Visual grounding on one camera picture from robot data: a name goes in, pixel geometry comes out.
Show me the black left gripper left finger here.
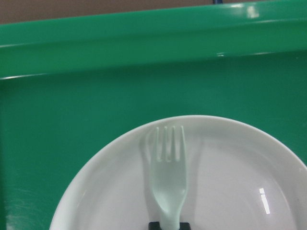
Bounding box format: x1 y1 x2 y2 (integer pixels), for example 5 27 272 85
148 221 162 230

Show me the pale green plastic fork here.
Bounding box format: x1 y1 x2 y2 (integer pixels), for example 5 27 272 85
150 126 188 230

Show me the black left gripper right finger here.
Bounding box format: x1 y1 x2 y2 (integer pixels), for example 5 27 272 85
179 222 191 230

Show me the white round plate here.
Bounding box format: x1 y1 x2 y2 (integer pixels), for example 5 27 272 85
50 115 307 230

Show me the green plastic tray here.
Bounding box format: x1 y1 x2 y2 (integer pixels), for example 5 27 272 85
0 0 307 230

